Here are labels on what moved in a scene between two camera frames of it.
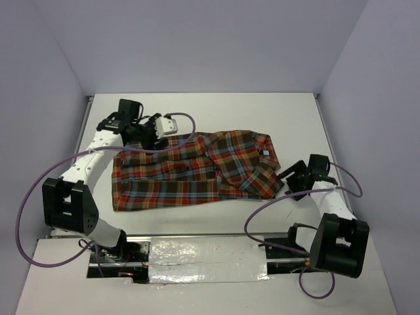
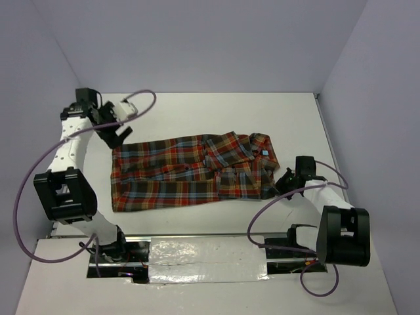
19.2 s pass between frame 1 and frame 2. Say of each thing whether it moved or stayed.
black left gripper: moved
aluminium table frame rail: stayed
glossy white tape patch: stayed
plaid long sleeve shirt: stayed
